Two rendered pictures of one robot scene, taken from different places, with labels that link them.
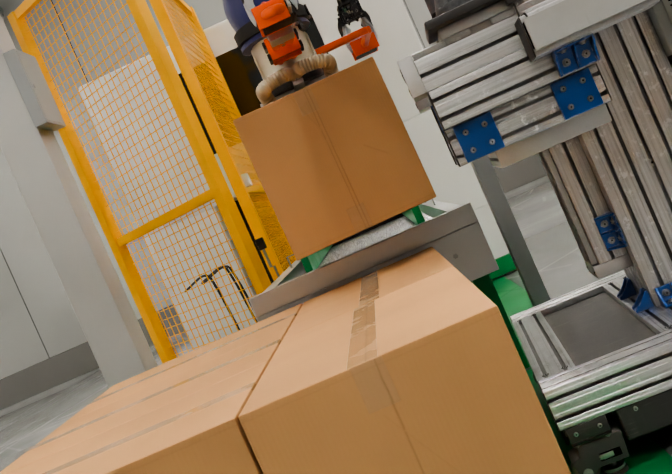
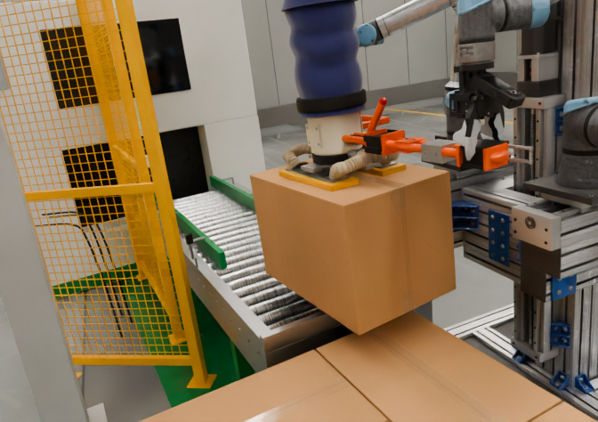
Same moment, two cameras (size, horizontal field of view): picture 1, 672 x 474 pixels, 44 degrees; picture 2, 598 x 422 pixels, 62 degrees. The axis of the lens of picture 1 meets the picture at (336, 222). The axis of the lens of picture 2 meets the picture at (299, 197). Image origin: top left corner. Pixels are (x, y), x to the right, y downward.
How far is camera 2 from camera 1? 1.57 m
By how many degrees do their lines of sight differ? 32
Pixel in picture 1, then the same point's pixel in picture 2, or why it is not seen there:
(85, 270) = (19, 247)
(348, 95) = (427, 199)
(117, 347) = (39, 321)
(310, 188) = (383, 274)
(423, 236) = not seen: hidden behind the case
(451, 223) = not seen: hidden behind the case
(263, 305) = (273, 344)
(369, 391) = not seen: outside the picture
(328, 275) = (327, 320)
